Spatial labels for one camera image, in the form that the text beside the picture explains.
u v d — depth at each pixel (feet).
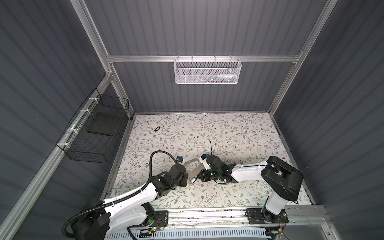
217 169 2.28
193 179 2.84
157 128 3.65
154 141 3.44
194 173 2.89
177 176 2.07
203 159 2.70
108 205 1.43
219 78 3.03
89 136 2.36
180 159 2.46
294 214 2.48
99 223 1.31
